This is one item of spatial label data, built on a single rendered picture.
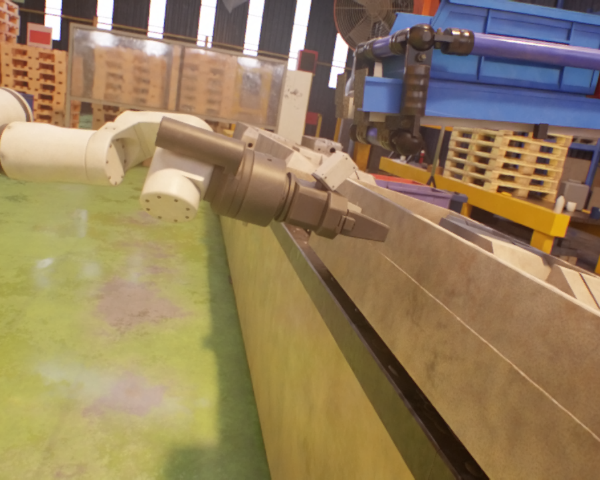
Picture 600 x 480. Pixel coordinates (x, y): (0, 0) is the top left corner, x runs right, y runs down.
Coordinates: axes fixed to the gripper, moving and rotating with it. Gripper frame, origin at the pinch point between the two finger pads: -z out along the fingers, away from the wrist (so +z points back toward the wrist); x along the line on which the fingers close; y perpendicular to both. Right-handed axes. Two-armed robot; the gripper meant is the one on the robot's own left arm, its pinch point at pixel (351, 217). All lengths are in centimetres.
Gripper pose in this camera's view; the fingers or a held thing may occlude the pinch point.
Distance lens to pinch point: 62.7
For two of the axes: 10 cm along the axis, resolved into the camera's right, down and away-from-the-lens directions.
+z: -9.2, -2.6, -2.8
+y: 3.2, -9.2, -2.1
